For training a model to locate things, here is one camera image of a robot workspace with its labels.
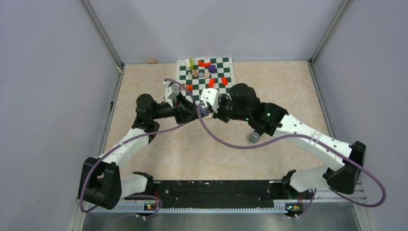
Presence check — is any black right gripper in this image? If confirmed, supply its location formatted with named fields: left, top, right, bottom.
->
left=207, top=96, right=251, bottom=124

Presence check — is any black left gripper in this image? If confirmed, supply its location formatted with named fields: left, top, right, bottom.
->
left=151, top=91, right=204, bottom=125

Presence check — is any grey-blue earbud case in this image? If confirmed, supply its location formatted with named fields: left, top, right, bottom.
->
left=200, top=107, right=211, bottom=118

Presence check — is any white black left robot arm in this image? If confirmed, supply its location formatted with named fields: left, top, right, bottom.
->
left=78, top=93, right=198, bottom=209

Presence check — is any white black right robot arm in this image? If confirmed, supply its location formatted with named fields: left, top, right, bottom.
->
left=200, top=83, right=366, bottom=198

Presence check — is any red block right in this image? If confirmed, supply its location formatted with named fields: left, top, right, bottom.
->
left=221, top=77, right=229, bottom=86

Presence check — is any red cylinder block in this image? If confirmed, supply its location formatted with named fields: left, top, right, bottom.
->
left=208, top=78, right=216, bottom=88

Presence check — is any green white chessboard mat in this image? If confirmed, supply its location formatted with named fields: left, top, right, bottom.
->
left=176, top=57, right=235, bottom=103

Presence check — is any black microphone grey head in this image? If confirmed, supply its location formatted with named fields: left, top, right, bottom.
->
left=247, top=131, right=261, bottom=143

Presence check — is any small wooden cube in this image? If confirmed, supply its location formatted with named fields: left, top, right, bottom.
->
left=192, top=69, right=199, bottom=78

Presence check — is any purple block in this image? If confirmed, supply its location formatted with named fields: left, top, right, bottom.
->
left=208, top=65, right=217, bottom=73

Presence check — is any red arch block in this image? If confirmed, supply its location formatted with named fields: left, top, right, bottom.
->
left=198, top=60, right=212, bottom=68

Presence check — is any yellow-green block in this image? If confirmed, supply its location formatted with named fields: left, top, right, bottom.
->
left=186, top=58, right=194, bottom=70

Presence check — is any wooden cork piece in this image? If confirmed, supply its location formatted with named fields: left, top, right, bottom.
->
left=147, top=59, right=157, bottom=64

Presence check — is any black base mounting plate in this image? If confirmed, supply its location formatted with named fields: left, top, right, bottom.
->
left=143, top=180, right=313, bottom=209

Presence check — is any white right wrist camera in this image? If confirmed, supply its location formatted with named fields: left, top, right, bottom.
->
left=200, top=88, right=220, bottom=113

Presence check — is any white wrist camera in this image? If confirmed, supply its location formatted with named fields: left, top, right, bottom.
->
left=200, top=88, right=220, bottom=113
left=164, top=80, right=180, bottom=108

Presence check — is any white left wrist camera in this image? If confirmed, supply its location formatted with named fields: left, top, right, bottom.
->
left=164, top=80, right=180, bottom=108

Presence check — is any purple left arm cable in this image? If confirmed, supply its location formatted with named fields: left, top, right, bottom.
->
left=79, top=78, right=200, bottom=220

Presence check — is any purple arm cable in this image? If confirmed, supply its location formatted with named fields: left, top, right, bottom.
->
left=197, top=102, right=387, bottom=220
left=79, top=78, right=200, bottom=220

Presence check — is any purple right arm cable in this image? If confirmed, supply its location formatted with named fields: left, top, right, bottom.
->
left=197, top=102, right=387, bottom=220

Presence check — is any aluminium frame rail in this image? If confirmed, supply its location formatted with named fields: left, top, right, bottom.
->
left=69, top=180, right=377, bottom=231

